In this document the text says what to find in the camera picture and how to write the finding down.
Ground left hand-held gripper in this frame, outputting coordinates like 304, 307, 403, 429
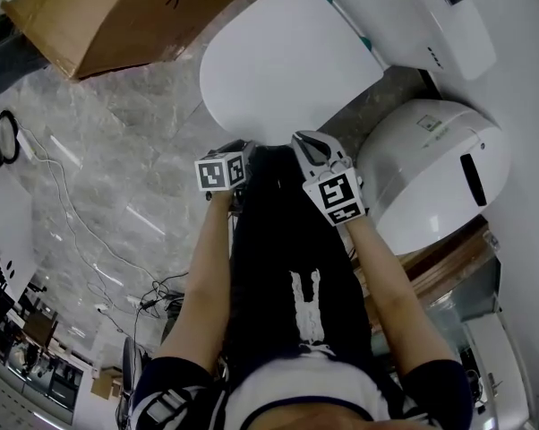
193, 138, 258, 194

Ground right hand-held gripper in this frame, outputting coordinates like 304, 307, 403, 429
291, 131, 367, 228

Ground white toilet lid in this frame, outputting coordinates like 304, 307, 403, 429
199, 0, 385, 145

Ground person's left forearm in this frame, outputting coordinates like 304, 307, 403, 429
155, 190, 237, 367

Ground person's right forearm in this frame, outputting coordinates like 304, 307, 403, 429
345, 215, 455, 376

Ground person's black trousers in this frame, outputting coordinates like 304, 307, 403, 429
224, 143, 378, 375

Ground white oval bin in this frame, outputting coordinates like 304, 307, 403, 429
356, 99, 514, 257

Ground brown wooden step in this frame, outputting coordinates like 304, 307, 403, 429
398, 221, 492, 300

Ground large brown cardboard box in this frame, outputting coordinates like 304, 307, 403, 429
0, 0, 271, 82

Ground white power adapter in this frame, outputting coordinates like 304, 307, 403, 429
16, 130, 39, 161

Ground shiny steel panel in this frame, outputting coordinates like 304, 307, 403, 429
423, 257, 504, 331

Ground white box cabinet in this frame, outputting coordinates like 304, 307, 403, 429
0, 163, 40, 296

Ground person's white navy shirt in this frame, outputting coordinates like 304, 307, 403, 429
130, 351, 475, 430

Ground white cable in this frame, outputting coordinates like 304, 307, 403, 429
16, 123, 191, 314

